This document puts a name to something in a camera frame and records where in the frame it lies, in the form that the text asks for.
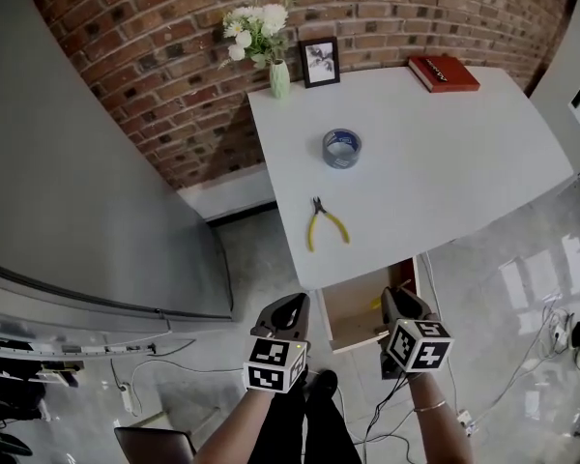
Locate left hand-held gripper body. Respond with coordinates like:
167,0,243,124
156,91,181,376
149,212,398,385
243,329,310,394

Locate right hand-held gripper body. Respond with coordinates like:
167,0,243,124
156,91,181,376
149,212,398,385
379,320,454,381

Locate wooden drawer with white front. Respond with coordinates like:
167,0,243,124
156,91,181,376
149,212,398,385
316,255,442,355

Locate person's right forearm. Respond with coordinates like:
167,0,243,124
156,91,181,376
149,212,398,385
407,372,471,464

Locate person's left forearm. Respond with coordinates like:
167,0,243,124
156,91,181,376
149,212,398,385
192,387,275,464

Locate person's black shoe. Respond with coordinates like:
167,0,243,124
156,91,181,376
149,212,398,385
307,369,339,404

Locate person's black trousers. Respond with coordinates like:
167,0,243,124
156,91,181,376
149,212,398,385
265,379,364,464

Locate white desk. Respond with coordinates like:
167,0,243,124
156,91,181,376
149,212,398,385
246,66,576,291

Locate brown chair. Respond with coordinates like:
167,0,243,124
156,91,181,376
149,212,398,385
112,424,198,464

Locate grey refrigerator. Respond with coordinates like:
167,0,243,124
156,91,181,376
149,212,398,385
0,0,234,360

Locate red hardcover book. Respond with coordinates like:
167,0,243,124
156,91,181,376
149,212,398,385
407,55,481,95

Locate metal storage rack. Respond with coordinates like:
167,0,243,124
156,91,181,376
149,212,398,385
0,331,157,464

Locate white shelf cabinet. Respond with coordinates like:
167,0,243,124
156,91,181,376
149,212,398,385
528,0,580,179

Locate white flower bouquet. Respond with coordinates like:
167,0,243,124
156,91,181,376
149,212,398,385
220,0,306,71

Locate thin gold bracelet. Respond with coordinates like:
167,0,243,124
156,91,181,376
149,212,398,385
412,399,449,414

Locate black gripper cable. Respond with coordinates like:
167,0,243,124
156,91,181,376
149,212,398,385
361,373,413,456

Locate white floor cable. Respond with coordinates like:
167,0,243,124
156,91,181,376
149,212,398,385
129,357,247,416

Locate yellow handled pliers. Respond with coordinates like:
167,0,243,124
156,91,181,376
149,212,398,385
306,195,352,253

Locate grey duct tape roll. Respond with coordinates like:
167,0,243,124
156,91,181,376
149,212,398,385
321,128,363,170

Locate black picture frame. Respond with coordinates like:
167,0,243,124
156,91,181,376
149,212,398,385
299,36,342,90

